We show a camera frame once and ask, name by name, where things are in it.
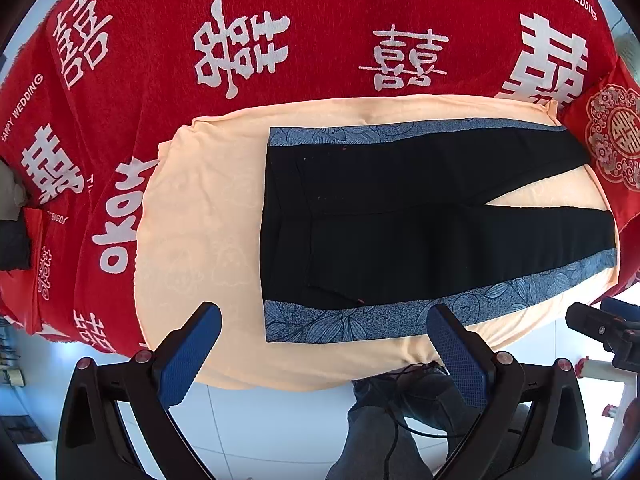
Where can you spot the black pants with blue trim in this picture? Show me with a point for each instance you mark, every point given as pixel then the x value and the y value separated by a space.
pixel 390 225

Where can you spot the red printed blanket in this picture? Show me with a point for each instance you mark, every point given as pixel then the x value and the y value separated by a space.
pixel 325 25

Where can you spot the peach towel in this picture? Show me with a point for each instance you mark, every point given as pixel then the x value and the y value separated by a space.
pixel 200 240

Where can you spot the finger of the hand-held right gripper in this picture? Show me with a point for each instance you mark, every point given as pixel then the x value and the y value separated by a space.
pixel 587 320
pixel 617 306

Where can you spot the red patterned cushion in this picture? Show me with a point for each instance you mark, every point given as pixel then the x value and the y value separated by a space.
pixel 612 135

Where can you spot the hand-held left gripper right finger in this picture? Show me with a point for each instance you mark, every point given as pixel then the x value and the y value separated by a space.
pixel 457 355

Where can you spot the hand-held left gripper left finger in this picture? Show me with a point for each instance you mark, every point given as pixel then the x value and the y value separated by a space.
pixel 192 355

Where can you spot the dark cloth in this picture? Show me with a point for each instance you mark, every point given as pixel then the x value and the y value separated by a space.
pixel 12 245

